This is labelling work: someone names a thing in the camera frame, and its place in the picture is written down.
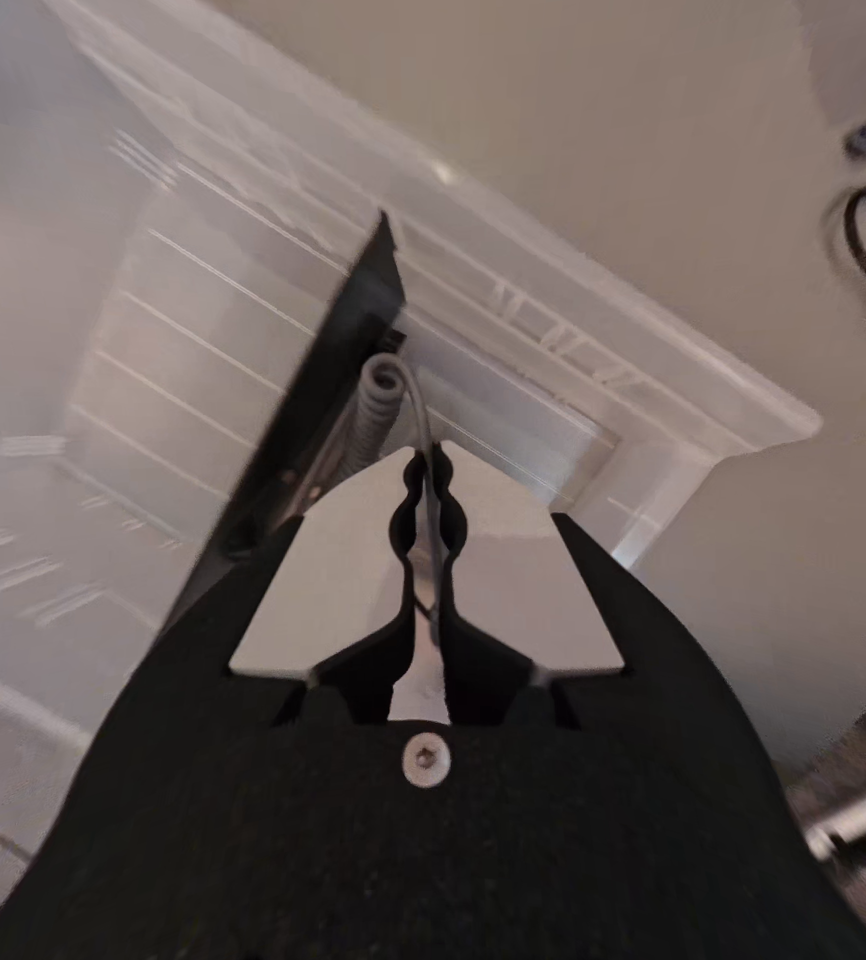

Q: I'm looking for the black divider panel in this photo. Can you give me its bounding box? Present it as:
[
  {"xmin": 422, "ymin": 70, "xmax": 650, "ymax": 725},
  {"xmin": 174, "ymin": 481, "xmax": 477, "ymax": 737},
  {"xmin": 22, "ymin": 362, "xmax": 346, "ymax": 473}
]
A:
[{"xmin": 151, "ymin": 210, "xmax": 409, "ymax": 639}]

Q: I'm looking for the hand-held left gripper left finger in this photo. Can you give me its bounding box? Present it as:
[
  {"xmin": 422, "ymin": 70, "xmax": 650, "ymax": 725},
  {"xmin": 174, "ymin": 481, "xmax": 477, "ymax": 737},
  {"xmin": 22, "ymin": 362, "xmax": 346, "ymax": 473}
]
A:
[{"xmin": 229, "ymin": 447, "xmax": 415, "ymax": 725}]

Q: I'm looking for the grey cable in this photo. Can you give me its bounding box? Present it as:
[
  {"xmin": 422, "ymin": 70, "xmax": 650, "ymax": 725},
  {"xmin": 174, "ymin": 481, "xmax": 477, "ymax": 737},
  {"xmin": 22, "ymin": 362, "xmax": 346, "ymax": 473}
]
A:
[{"xmin": 344, "ymin": 352, "xmax": 453, "ymax": 631}]

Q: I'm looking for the clear plastic bin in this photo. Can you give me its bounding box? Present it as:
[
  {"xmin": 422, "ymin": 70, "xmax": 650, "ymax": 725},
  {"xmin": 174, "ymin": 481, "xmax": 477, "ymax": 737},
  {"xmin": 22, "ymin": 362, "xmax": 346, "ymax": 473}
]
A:
[{"xmin": 0, "ymin": 0, "xmax": 826, "ymax": 871}]

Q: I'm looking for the metal object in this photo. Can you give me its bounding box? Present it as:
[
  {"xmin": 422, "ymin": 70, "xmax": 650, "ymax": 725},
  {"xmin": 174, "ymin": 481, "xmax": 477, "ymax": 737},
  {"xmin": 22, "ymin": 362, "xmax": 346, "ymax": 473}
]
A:
[{"xmin": 799, "ymin": 783, "xmax": 866, "ymax": 894}]

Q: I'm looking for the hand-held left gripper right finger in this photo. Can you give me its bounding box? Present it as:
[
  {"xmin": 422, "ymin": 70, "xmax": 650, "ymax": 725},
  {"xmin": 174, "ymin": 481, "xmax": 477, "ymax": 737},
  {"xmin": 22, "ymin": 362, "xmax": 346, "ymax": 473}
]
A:
[{"xmin": 439, "ymin": 442, "xmax": 625, "ymax": 725}]

